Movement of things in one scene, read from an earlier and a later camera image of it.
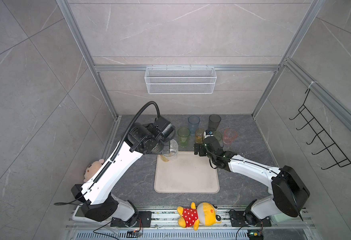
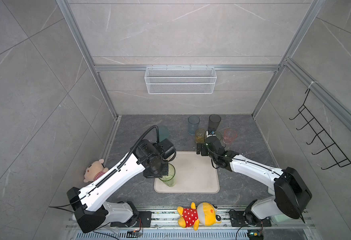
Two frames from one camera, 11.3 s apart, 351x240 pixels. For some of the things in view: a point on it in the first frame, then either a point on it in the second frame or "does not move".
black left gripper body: (159, 148) -> (162, 170)
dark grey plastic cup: (214, 121) does not move
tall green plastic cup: (183, 133) -> (168, 179)
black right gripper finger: (196, 146) does not move
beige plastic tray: (188, 173) does not move
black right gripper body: (210, 156) does not move
